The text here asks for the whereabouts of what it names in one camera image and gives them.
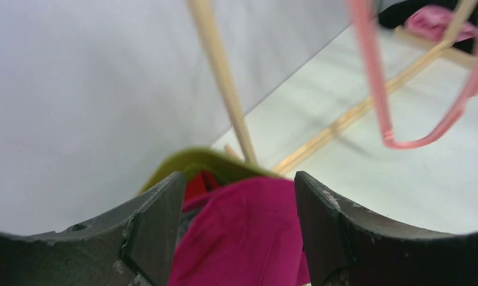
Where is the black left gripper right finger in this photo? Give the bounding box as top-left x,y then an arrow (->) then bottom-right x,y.
294,172 -> 478,285

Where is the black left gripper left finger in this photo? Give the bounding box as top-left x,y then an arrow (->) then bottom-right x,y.
0,172 -> 186,285

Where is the red dress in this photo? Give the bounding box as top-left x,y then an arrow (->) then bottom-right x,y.
184,170 -> 220,201

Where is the magenta pleated skirt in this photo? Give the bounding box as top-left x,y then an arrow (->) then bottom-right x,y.
169,176 -> 310,285

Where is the pink plastic hanger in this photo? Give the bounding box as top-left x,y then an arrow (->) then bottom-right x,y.
347,1 -> 478,150

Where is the olive green plastic basket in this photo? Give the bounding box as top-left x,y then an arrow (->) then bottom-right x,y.
138,147 -> 281,195

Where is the black shirt with flower print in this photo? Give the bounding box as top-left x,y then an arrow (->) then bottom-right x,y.
378,1 -> 478,54

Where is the pink cloth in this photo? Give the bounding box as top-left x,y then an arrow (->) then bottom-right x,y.
404,5 -> 478,42

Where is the wooden clothes rack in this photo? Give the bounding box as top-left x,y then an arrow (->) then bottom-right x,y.
188,1 -> 477,175

